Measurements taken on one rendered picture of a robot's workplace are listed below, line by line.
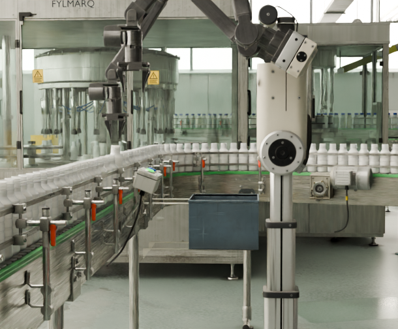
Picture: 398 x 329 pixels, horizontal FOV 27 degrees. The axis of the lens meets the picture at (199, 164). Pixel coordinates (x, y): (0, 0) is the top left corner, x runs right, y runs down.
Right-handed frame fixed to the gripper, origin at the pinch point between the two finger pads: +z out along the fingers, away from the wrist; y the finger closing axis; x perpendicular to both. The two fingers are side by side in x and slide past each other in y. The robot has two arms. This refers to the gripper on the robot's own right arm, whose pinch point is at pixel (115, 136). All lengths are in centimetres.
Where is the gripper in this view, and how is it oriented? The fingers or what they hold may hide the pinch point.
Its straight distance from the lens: 324.0
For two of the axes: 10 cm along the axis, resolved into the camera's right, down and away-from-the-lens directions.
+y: -10.0, 0.2, 0.6
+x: -0.6, 0.5, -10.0
